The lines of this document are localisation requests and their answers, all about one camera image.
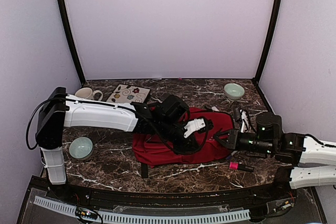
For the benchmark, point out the floral ceramic trivet tile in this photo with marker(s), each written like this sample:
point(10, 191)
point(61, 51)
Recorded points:
point(125, 93)

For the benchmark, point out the purple capped white marker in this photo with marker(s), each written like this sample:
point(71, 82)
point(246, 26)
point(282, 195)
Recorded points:
point(231, 155)

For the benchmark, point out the black curved table edge rail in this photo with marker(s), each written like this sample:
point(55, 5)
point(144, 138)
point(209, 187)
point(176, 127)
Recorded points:
point(247, 197)

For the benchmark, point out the red student backpack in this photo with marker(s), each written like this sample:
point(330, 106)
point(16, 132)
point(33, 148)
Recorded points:
point(149, 150)

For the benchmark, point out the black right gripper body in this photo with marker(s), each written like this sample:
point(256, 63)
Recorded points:
point(259, 146)

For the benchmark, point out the green bowl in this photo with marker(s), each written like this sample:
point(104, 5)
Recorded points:
point(81, 148)
point(234, 91)

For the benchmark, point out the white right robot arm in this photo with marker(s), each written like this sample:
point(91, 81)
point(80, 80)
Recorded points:
point(312, 161)

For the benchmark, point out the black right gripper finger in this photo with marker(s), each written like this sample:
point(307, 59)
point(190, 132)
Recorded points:
point(222, 134)
point(222, 141)

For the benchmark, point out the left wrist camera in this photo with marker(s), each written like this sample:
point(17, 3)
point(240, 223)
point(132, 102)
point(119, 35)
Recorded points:
point(197, 125)

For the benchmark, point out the green bowl front left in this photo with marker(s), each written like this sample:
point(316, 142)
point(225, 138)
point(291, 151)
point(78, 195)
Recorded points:
point(81, 148)

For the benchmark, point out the pink yellow pastel highlighter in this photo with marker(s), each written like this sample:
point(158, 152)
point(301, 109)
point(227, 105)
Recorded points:
point(215, 108)

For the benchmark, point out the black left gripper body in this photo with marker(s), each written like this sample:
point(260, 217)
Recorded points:
point(178, 147)

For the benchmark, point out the pink and black highlighter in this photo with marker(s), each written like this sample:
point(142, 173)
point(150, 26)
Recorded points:
point(242, 167)

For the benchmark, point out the green bowl back right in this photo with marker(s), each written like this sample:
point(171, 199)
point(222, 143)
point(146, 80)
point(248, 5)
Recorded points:
point(234, 91)

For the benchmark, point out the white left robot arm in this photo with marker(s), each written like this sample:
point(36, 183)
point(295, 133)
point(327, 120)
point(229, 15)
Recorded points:
point(170, 120)

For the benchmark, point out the white slotted cable duct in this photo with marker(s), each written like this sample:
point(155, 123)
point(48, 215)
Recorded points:
point(140, 215)

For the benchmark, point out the cream floral mug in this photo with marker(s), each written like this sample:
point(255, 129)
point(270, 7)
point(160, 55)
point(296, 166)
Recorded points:
point(89, 94)

